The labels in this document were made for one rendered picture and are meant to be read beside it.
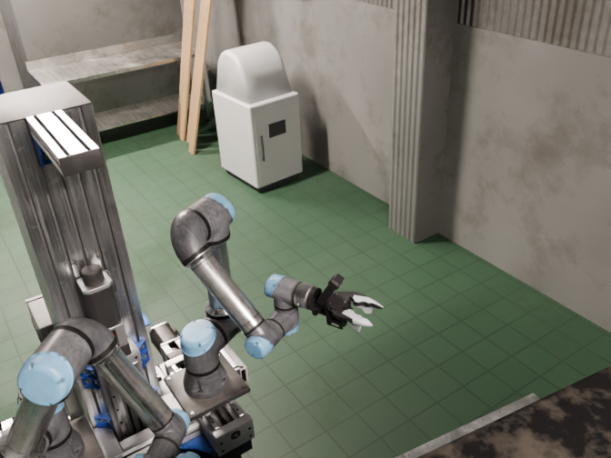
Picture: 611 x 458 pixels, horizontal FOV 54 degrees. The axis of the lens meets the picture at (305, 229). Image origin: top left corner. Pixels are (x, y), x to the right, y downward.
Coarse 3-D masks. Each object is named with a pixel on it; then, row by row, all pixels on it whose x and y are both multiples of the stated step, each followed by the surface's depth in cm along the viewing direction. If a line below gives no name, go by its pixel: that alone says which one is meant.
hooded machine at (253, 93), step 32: (224, 64) 515; (256, 64) 507; (224, 96) 529; (256, 96) 509; (288, 96) 521; (224, 128) 550; (256, 128) 513; (288, 128) 534; (224, 160) 573; (256, 160) 527; (288, 160) 549
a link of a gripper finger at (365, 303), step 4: (356, 296) 174; (360, 296) 174; (364, 296) 174; (356, 300) 173; (360, 300) 173; (364, 300) 173; (368, 300) 173; (372, 300) 172; (356, 304) 173; (360, 304) 173; (364, 304) 173; (368, 304) 172; (372, 304) 172; (376, 304) 171; (380, 304) 172; (364, 308) 175; (368, 308) 175; (372, 308) 174; (376, 308) 172; (380, 308) 171; (368, 312) 176
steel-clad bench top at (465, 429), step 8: (520, 400) 224; (528, 400) 224; (536, 400) 224; (504, 408) 221; (512, 408) 221; (520, 408) 221; (488, 416) 219; (496, 416) 218; (472, 424) 216; (480, 424) 216; (456, 432) 213; (464, 432) 213; (432, 440) 211; (440, 440) 211; (448, 440) 211; (416, 448) 208; (424, 448) 208; (432, 448) 208; (400, 456) 206; (408, 456) 206; (416, 456) 206
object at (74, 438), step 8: (72, 432) 181; (64, 440) 177; (72, 440) 180; (80, 440) 184; (48, 448) 174; (56, 448) 176; (64, 448) 177; (72, 448) 179; (80, 448) 182; (48, 456) 176; (56, 456) 176; (64, 456) 177; (72, 456) 179; (80, 456) 182
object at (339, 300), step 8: (320, 288) 180; (312, 296) 176; (336, 296) 175; (344, 296) 174; (312, 304) 177; (320, 304) 176; (328, 304) 172; (336, 304) 172; (344, 304) 172; (312, 312) 181; (320, 312) 178; (328, 312) 174; (328, 320) 176; (336, 320) 175; (344, 320) 173
